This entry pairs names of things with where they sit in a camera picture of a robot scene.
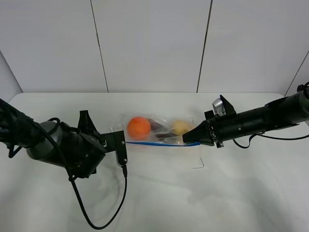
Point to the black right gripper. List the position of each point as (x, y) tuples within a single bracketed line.
[(215, 129)]

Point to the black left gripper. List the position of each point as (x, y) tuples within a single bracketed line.
[(81, 147)]

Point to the clear zip bag blue strip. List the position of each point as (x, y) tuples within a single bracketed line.
[(120, 123)]

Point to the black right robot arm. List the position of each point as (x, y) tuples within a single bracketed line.
[(276, 115)]

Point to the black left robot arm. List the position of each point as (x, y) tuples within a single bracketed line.
[(52, 142)]

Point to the yellow bell pepper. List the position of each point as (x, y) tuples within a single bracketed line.
[(180, 127)]

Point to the purple eggplant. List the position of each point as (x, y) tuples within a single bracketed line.
[(162, 133)]

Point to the orange fruit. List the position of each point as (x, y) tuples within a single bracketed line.
[(138, 128)]

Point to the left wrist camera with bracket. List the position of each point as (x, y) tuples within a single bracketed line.
[(115, 142)]

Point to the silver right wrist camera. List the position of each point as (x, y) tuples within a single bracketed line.
[(218, 107)]

